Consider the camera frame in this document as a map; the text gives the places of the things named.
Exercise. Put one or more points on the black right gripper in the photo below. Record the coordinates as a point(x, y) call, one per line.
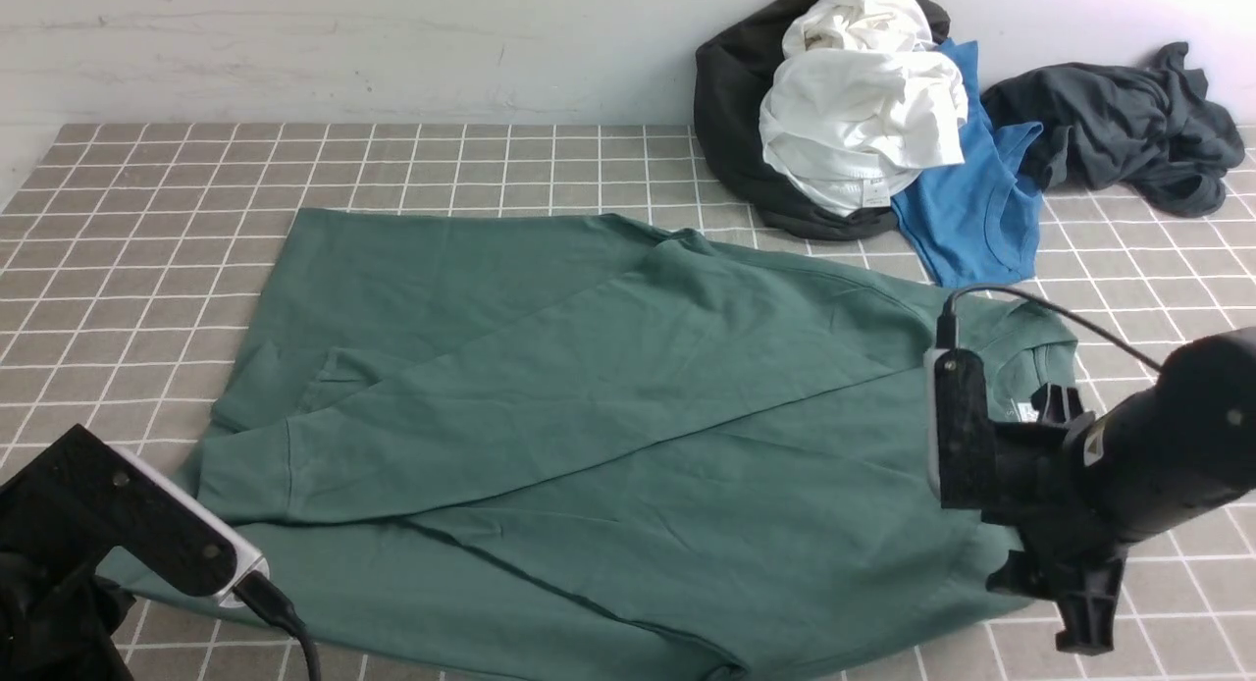
point(1071, 553)

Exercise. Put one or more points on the green long-sleeve shirt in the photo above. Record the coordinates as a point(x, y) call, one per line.
point(582, 448)

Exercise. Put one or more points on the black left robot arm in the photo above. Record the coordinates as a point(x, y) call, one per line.
point(60, 628)

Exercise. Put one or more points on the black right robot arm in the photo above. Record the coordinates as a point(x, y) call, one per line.
point(1188, 446)

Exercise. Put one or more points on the blue t-shirt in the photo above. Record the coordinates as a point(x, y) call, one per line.
point(976, 222)

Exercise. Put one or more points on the white crumpled shirt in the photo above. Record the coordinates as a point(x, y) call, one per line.
point(862, 103)

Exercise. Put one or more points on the dark grey crumpled garment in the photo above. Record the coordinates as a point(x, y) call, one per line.
point(1150, 128)

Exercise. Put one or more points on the black garment under pile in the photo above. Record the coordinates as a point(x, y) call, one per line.
point(734, 73)

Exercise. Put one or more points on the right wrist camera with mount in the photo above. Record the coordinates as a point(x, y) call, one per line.
point(961, 459)

